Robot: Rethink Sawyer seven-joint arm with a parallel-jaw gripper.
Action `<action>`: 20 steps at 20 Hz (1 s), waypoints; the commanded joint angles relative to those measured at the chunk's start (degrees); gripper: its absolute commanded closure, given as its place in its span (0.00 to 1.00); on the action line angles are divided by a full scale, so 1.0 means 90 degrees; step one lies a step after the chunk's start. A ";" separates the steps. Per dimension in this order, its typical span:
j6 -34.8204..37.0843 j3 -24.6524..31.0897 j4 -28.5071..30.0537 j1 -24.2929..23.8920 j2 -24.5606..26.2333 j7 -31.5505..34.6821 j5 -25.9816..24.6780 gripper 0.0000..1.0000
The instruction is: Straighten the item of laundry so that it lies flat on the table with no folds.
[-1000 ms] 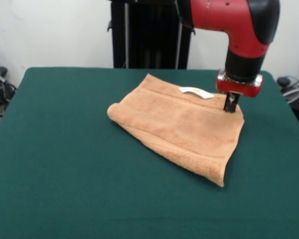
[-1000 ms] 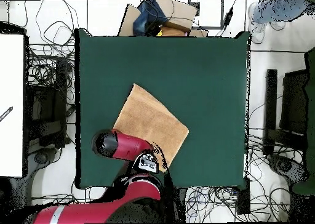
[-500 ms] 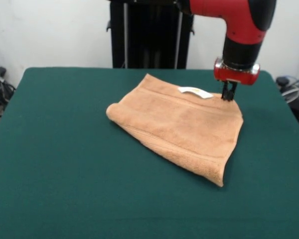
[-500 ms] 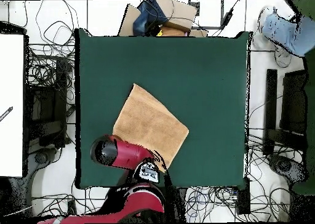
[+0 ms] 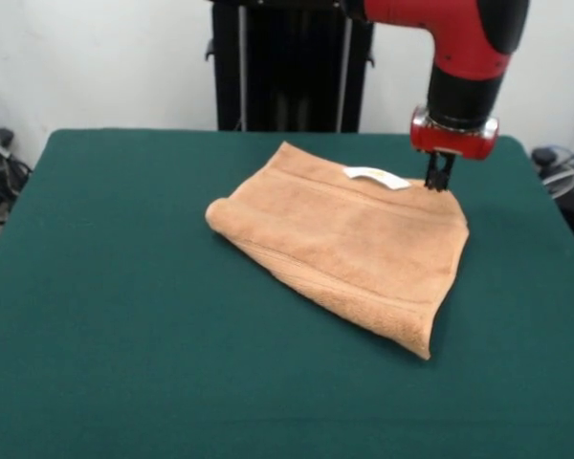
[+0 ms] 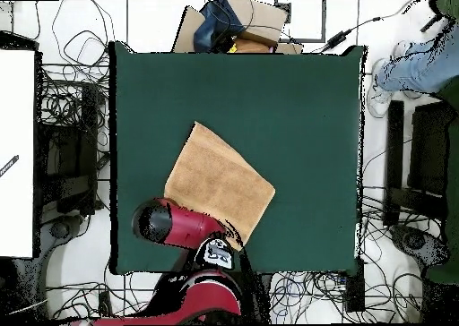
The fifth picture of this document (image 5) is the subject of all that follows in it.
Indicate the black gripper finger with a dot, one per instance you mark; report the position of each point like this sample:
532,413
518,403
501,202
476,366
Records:
446,174
431,169

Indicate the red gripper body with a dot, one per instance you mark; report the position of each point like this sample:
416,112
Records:
452,141

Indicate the tan terry towel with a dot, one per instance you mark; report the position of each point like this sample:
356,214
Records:
344,248

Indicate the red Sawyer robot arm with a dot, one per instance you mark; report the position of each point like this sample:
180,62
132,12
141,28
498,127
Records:
464,57

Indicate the dark green table cloth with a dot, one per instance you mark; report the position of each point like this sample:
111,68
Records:
100,334

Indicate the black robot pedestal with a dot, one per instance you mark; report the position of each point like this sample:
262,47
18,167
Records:
292,72

